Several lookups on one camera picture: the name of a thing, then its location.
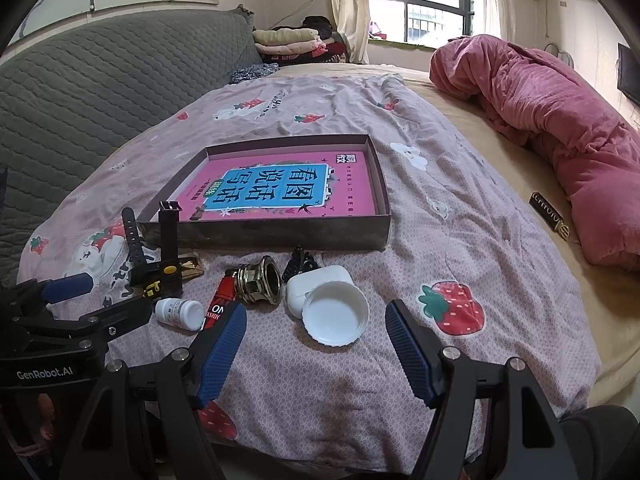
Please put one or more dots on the stack of folded clothes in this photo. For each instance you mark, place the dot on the stack of folded clothes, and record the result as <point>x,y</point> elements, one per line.
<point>315,41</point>

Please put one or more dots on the white earbuds case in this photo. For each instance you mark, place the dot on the white earbuds case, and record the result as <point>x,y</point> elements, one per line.
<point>301,285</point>

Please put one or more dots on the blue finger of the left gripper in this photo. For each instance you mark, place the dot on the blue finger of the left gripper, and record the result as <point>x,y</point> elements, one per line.
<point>123,317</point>
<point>63,289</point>

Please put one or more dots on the black hair claw clip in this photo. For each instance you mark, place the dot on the black hair claw clip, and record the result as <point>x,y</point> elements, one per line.
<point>300,262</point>

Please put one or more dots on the black and gold box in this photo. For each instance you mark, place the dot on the black and gold box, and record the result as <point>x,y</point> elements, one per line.
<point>190,267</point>

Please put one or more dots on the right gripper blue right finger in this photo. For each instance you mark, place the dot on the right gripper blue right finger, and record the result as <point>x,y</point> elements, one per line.
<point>417,349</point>

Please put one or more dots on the pink strawberry print blanket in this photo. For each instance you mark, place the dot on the pink strawberry print blanket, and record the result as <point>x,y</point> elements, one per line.
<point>288,396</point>

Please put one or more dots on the cream curtain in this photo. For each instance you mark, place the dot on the cream curtain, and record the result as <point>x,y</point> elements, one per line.
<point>352,19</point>

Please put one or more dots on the dark cardboard box tray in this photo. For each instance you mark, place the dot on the dark cardboard box tray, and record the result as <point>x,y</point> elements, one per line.
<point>345,234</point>

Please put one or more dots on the dark patterned cloth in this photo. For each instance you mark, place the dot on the dark patterned cloth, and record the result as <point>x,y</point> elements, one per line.
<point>253,72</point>

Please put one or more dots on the black and gold bar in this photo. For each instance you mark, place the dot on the black and gold bar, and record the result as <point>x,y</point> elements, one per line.
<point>550,215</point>

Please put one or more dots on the white plastic lid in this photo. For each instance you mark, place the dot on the white plastic lid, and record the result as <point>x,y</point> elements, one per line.
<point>335,314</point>

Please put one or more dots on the black wall television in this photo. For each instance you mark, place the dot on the black wall television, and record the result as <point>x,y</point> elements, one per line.
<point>628,74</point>

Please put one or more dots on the pink and blue book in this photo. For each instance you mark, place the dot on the pink and blue book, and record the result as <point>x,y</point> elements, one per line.
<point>271,185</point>

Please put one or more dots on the dark framed window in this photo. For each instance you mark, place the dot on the dark framed window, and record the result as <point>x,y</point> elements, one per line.
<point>424,23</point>

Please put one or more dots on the grey quilted headboard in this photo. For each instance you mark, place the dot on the grey quilted headboard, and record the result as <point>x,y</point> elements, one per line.
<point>70,101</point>

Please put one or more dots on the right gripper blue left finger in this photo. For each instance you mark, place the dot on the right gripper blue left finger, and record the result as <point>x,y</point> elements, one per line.
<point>212,354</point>

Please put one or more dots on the white pill bottle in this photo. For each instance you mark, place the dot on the white pill bottle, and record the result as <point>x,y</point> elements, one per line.
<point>180,313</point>

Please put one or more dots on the red and black lighter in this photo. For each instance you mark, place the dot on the red and black lighter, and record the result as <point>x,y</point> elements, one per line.
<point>220,305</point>

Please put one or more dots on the red rumpled quilt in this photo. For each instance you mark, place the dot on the red rumpled quilt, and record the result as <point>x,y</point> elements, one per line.
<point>535,100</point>

